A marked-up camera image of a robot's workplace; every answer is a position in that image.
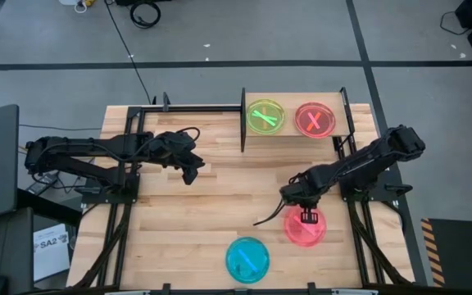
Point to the wooden shelf with black frame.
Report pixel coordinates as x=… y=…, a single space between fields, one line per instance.
x=290 y=102

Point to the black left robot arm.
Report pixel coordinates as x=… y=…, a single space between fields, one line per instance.
x=96 y=145

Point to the teal translucent plastic plate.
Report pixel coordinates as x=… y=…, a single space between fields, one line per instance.
x=256 y=270
x=303 y=131

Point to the black hazard-striped platform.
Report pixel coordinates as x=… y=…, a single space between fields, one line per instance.
x=461 y=254

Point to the black aluminium table frame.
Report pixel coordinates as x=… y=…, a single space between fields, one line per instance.
x=199 y=108

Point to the white SA2 box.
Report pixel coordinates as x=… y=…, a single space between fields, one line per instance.
x=51 y=250

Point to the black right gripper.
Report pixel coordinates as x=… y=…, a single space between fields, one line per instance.
x=301 y=192

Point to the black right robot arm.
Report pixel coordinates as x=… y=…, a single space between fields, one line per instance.
x=363 y=164

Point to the black remote control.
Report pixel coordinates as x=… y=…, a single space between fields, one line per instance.
x=41 y=185

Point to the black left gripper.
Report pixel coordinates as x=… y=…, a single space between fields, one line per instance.
x=174 y=147

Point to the white power adapter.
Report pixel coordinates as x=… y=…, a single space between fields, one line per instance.
x=70 y=1

